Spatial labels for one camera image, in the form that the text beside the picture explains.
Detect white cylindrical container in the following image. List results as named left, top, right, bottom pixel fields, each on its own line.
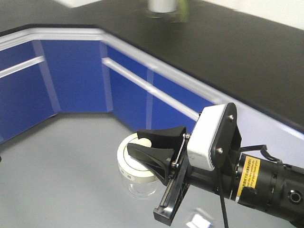
left=148, top=0, right=178, bottom=13

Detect glass jar with white lid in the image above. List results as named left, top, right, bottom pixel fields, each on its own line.
left=117, top=133, right=165, bottom=200

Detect blue lab cabinets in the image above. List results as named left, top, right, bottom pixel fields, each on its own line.
left=0, top=0, right=304, bottom=167

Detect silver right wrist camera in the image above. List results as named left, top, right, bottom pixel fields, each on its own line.
left=187, top=103, right=237, bottom=171

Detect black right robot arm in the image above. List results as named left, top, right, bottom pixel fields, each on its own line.
left=127, top=125, right=304, bottom=228

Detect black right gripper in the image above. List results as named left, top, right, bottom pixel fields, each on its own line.
left=127, top=126, right=241, bottom=225

